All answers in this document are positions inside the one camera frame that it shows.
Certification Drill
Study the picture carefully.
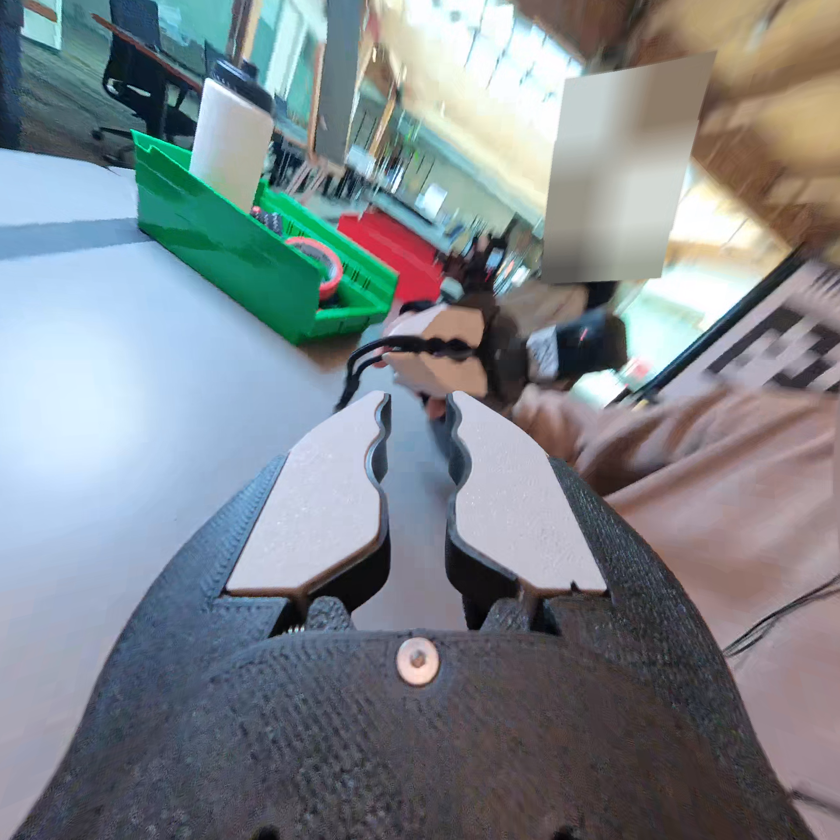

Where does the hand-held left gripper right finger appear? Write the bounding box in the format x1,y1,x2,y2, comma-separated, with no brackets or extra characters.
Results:
445,390,609,611

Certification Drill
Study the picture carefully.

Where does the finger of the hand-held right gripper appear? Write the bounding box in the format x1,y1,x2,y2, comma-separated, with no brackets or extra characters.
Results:
387,307,492,352
381,353,492,403

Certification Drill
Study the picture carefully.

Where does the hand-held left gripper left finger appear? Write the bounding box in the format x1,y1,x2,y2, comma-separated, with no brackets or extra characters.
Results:
225,390,392,614

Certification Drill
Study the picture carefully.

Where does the person's right forearm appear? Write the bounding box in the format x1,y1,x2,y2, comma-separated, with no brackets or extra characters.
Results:
512,377,840,506

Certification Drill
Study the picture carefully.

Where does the red plastic bin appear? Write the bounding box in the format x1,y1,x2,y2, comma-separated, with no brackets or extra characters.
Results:
336,210,448,304

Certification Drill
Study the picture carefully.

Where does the red tape roll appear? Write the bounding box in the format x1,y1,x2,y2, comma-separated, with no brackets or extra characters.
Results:
284,236,344,304

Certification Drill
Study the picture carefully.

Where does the black white marker board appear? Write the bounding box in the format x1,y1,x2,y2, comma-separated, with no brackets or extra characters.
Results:
613,246,840,411

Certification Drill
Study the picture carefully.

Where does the green plastic bin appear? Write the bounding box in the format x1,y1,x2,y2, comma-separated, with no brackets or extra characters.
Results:
131,129,400,347

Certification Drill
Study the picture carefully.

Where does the person's beige sweatshirt torso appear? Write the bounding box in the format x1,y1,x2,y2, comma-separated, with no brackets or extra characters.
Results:
591,387,840,840

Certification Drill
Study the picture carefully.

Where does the black flag board wooden stand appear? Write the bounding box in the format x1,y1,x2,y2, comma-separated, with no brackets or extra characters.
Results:
314,0,370,165

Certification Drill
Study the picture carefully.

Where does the white water bottle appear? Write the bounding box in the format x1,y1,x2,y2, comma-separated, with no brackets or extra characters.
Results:
189,59,275,214

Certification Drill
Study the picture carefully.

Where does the wooden office desk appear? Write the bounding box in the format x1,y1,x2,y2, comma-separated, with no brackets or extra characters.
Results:
92,13,206,94

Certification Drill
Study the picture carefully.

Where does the black office chair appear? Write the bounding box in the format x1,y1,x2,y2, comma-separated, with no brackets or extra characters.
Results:
92,0,193,143

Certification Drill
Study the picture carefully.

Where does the thin black cable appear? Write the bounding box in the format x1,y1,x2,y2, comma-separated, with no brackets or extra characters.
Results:
722,574,840,658

